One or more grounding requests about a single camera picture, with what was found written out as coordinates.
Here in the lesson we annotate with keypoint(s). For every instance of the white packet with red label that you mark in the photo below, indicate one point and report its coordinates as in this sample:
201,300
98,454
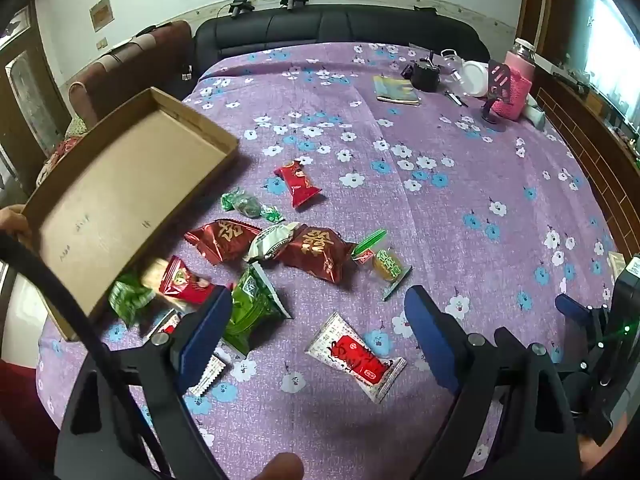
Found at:
212,372
355,357

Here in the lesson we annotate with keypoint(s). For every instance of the thin book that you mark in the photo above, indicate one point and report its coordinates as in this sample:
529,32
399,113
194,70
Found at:
397,90

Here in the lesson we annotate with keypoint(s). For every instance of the wooden glass-panel door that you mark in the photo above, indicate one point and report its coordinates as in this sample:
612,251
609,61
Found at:
30,90

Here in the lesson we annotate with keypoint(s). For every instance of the bright window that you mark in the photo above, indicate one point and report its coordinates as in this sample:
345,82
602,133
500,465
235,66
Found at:
610,35

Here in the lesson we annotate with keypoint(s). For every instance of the shallow cardboard box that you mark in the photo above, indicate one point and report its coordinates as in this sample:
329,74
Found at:
125,185

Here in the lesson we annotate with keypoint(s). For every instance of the green twist-wrapped candy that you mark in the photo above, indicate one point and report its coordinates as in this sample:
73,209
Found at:
247,206

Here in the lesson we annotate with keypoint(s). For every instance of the floral cushion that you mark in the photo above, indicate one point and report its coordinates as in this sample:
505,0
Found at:
60,152

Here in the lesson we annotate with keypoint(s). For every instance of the person's left hand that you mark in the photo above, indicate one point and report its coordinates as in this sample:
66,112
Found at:
282,466

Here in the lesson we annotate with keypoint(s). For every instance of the clear plastic cup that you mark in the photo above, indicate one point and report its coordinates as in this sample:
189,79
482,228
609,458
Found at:
451,67

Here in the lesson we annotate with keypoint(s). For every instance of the brown armchair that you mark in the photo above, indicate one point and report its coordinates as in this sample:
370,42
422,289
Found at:
135,65

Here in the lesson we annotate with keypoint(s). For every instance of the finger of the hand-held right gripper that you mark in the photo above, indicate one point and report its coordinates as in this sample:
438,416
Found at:
575,310
582,380

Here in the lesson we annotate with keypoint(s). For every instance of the person's right forearm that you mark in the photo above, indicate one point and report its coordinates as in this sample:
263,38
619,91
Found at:
597,457

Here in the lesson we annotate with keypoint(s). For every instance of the white and green snack packet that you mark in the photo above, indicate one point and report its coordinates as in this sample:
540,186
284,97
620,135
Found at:
270,242

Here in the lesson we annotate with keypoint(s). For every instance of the small bright red snack packet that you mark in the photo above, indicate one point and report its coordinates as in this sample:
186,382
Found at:
297,182

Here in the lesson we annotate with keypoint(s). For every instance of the red cloth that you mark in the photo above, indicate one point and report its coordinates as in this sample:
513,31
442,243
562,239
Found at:
20,400

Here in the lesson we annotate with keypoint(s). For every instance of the paper notice on wall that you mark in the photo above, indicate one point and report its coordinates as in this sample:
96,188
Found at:
100,12

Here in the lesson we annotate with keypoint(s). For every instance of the white round container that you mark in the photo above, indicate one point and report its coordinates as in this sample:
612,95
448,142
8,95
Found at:
474,79

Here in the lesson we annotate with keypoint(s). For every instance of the pink knit-sleeved bottle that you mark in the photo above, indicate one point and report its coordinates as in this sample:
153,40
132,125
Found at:
521,85

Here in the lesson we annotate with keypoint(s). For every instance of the wall switch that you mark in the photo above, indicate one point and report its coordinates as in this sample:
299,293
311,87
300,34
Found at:
101,43

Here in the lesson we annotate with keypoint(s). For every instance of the wooden cabinet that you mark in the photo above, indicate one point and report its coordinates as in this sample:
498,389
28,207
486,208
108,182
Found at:
590,145

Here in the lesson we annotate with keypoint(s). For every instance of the small green snack packet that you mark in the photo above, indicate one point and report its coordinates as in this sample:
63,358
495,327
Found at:
127,300

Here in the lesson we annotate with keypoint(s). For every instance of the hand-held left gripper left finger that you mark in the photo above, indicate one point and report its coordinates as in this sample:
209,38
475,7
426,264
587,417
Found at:
205,332

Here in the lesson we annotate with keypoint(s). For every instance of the dark red gold-print snack packet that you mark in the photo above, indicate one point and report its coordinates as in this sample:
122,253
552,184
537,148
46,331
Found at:
315,255
225,242

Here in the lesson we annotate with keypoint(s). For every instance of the red cartoon snack packet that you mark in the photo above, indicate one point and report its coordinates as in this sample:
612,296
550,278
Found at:
182,280

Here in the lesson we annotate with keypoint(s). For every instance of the black pen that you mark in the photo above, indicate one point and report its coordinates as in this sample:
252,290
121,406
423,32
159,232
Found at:
455,98

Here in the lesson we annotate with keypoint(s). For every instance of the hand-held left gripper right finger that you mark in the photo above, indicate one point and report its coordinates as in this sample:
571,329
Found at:
432,340

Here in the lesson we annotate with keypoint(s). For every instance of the clear jelly packet green ends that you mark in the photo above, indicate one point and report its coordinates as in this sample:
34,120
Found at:
387,265

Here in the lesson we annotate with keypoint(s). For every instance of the large green snack packet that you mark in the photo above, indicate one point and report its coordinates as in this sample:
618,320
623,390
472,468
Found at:
250,315

